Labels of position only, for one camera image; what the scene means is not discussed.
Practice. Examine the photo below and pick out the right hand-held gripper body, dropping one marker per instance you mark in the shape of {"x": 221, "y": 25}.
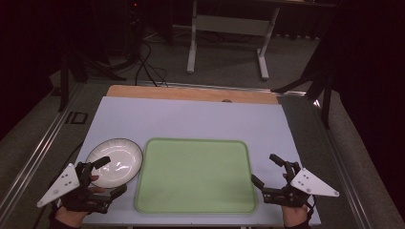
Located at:
{"x": 313, "y": 184}

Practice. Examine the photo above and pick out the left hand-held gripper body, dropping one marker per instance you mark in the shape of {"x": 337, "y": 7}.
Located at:
{"x": 62, "y": 184}

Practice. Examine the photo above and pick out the white round plate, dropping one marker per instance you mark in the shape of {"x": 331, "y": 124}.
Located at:
{"x": 118, "y": 163}

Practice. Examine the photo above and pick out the person's left hand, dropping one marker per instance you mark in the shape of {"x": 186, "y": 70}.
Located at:
{"x": 70, "y": 216}

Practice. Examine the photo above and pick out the person's right hand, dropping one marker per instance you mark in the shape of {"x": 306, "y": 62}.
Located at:
{"x": 294, "y": 216}

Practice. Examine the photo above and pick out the green rectangular tray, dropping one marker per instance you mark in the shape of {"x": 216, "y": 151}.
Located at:
{"x": 196, "y": 176}

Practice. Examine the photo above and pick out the black metal stand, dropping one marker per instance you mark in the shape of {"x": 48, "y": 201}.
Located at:
{"x": 318, "y": 82}
{"x": 68, "y": 73}

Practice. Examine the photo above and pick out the pale lavender table mat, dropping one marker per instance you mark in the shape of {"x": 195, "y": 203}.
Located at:
{"x": 191, "y": 117}

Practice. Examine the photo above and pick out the aluminium rail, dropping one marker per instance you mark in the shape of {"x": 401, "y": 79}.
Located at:
{"x": 35, "y": 156}
{"x": 342, "y": 165}

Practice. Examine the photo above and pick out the black rectangular floor frame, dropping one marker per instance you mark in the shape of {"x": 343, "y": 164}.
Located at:
{"x": 76, "y": 118}

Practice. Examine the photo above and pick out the white metal table frame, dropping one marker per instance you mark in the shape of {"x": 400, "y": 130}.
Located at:
{"x": 229, "y": 25}

